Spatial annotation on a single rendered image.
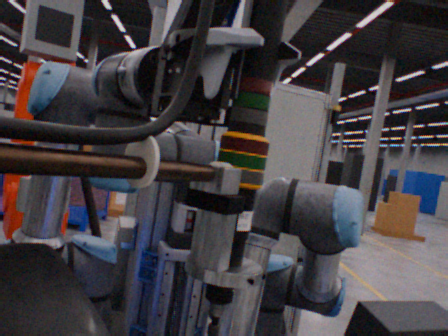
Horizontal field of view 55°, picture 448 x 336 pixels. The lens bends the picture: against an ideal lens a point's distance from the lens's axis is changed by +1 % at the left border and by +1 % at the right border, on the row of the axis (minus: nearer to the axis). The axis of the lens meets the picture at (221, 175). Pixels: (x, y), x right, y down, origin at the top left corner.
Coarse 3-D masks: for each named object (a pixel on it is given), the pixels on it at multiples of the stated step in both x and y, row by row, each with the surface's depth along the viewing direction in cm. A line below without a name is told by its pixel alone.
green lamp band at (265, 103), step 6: (240, 96) 36; (246, 96) 36; (252, 96) 36; (258, 96) 36; (264, 96) 36; (234, 102) 37; (240, 102) 36; (246, 102) 36; (252, 102) 36; (258, 102) 36; (264, 102) 36; (270, 102) 37; (258, 108) 36; (264, 108) 36
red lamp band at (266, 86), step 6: (246, 78) 36; (252, 78) 36; (240, 84) 37; (246, 84) 36; (252, 84) 36; (258, 84) 36; (264, 84) 36; (270, 84) 37; (240, 90) 36; (246, 90) 36; (252, 90) 36; (258, 90) 36; (264, 90) 36; (270, 90) 37; (270, 96) 37
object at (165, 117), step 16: (208, 0) 29; (208, 16) 29; (208, 32) 29; (192, 48) 29; (192, 64) 29; (192, 80) 29; (176, 96) 28; (176, 112) 28; (0, 128) 18; (16, 128) 18; (32, 128) 19; (48, 128) 20; (64, 128) 21; (80, 128) 21; (96, 128) 23; (112, 128) 24; (128, 128) 25; (144, 128) 26; (160, 128) 27; (80, 144) 22; (96, 144) 23; (112, 144) 24; (128, 144) 27; (144, 144) 26; (144, 176) 26
